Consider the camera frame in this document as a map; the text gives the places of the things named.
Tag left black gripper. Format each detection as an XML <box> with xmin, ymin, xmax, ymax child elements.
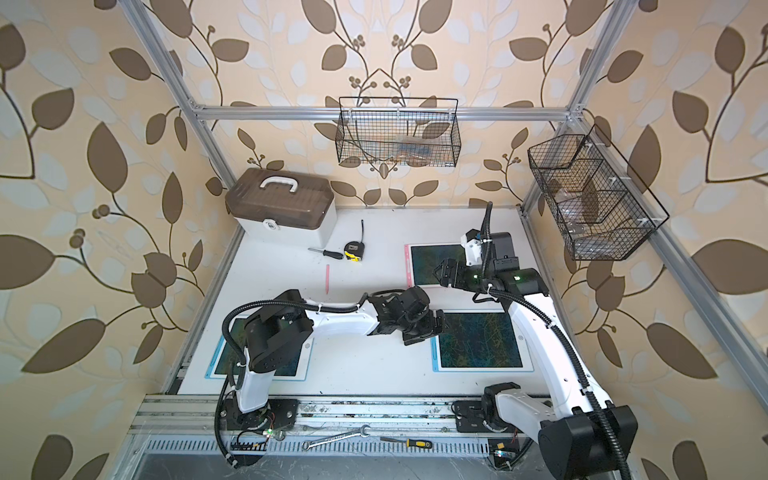
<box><xmin>397</xmin><ymin>308</ymin><xmax>456</xmax><ymax>344</ymax></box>

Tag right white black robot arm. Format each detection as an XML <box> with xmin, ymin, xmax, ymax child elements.
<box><xmin>434</xmin><ymin>259</ymin><xmax>638</xmax><ymax>479</ymax></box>

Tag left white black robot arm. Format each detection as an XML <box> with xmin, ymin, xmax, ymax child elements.
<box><xmin>221</xmin><ymin>286</ymin><xmax>445</xmax><ymax>414</ymax></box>

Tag pink writing tablet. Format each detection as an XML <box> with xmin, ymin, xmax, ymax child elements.
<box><xmin>405</xmin><ymin>243</ymin><xmax>465</xmax><ymax>287</ymax></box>

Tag right blue writing tablet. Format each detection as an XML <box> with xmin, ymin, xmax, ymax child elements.
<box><xmin>431</xmin><ymin>310</ymin><xmax>534</xmax><ymax>373</ymax></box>

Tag blue writing tablet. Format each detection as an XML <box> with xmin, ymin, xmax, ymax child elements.
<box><xmin>205</xmin><ymin>315</ymin><xmax>313</xmax><ymax>381</ymax></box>
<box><xmin>431</xmin><ymin>310</ymin><xmax>534</xmax><ymax>373</ymax></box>

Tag left blue writing tablet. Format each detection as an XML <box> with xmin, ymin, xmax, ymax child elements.
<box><xmin>205</xmin><ymin>315</ymin><xmax>313</xmax><ymax>381</ymax></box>

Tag yellow black tape measure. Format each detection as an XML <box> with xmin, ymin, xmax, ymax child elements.
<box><xmin>343</xmin><ymin>220</ymin><xmax>365</xmax><ymax>262</ymax></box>

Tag brown lid white toolbox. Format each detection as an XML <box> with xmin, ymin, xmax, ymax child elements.
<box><xmin>225</xmin><ymin>168</ymin><xmax>337</xmax><ymax>248</ymax></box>

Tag silver wrench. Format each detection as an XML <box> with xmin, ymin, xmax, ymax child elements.
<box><xmin>302</xmin><ymin>424</ymin><xmax>370</xmax><ymax>451</ymax></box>

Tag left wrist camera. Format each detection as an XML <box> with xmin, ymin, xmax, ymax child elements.
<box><xmin>367</xmin><ymin>287</ymin><xmax>429</xmax><ymax>332</ymax></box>

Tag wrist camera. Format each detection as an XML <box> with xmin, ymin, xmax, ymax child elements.
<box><xmin>367</xmin><ymin>287</ymin><xmax>429</xmax><ymax>332</ymax></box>
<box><xmin>460</xmin><ymin>202</ymin><xmax>520</xmax><ymax>279</ymax></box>

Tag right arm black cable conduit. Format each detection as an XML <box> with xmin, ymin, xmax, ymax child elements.
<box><xmin>473</xmin><ymin>287</ymin><xmax>632</xmax><ymax>480</ymax></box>

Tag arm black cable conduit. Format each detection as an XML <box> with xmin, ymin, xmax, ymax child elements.
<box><xmin>220</xmin><ymin>290</ymin><xmax>409</xmax><ymax>373</ymax></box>
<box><xmin>473</xmin><ymin>287</ymin><xmax>632</xmax><ymax>480</ymax></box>

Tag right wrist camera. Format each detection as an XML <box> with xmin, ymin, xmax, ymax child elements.
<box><xmin>460</xmin><ymin>202</ymin><xmax>520</xmax><ymax>279</ymax></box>

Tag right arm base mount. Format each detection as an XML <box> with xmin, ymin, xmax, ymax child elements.
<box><xmin>451</xmin><ymin>398</ymin><xmax>534</xmax><ymax>471</ymax></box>

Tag yellow black handle screwdriver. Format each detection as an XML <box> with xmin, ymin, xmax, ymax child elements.
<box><xmin>380</xmin><ymin>437</ymin><xmax>434</xmax><ymax>450</ymax></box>

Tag back black wire basket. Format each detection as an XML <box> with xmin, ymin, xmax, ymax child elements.
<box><xmin>332</xmin><ymin>95</ymin><xmax>462</xmax><ymax>168</ymax></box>

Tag black wire basket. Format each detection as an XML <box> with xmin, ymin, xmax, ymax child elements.
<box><xmin>527</xmin><ymin>125</ymin><xmax>670</xmax><ymax>261</ymax></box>
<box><xmin>332</xmin><ymin>95</ymin><xmax>462</xmax><ymax>168</ymax></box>

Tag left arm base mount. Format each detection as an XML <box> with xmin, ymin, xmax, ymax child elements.
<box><xmin>214</xmin><ymin>392</ymin><xmax>299</xmax><ymax>469</ymax></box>

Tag right black wire basket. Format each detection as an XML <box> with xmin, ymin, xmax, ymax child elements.
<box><xmin>527</xmin><ymin>125</ymin><xmax>670</xmax><ymax>261</ymax></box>

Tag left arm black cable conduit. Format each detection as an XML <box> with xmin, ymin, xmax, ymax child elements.
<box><xmin>220</xmin><ymin>290</ymin><xmax>409</xmax><ymax>373</ymax></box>

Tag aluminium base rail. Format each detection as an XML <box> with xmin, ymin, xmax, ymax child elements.
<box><xmin>129</xmin><ymin>395</ymin><xmax>490</xmax><ymax>458</ymax></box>

